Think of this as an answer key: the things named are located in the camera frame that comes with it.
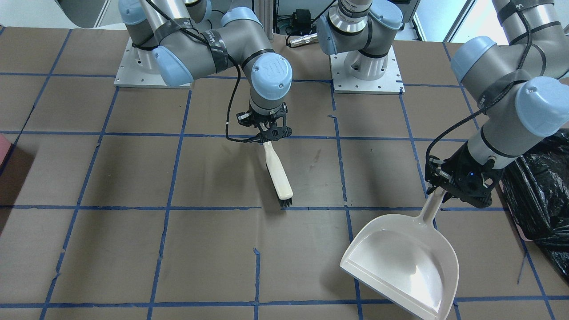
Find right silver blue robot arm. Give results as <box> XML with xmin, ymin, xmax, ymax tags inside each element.
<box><xmin>118</xmin><ymin>0</ymin><xmax>293</xmax><ymax>143</ymax></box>

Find beige plastic dustpan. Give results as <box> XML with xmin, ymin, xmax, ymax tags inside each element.
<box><xmin>340</xmin><ymin>189</ymin><xmax>460</xmax><ymax>320</ymax></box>

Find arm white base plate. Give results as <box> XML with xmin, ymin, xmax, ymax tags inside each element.
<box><xmin>330</xmin><ymin>47</ymin><xmax>405</xmax><ymax>95</ymax></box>
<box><xmin>114</xmin><ymin>38</ymin><xmax>192</xmax><ymax>89</ymax></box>

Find beige hand brush black bristles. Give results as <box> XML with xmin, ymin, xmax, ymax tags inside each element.
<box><xmin>262</xmin><ymin>141</ymin><xmax>293</xmax><ymax>208</ymax></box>

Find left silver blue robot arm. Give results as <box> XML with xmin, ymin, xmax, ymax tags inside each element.
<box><xmin>425</xmin><ymin>0</ymin><xmax>569</xmax><ymax>208</ymax></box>

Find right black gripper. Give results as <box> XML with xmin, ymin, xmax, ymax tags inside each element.
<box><xmin>236</xmin><ymin>103</ymin><xmax>292</xmax><ymax>143</ymax></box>

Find pink plastic bin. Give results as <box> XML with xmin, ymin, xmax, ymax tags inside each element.
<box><xmin>0</xmin><ymin>134</ymin><xmax>12</xmax><ymax>168</ymax></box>

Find bin lined with black bag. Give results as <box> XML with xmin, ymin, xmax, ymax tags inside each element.
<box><xmin>501</xmin><ymin>129</ymin><xmax>569</xmax><ymax>281</ymax></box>

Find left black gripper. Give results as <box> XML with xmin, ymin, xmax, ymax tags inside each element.
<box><xmin>425</xmin><ymin>144</ymin><xmax>504</xmax><ymax>208</ymax></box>

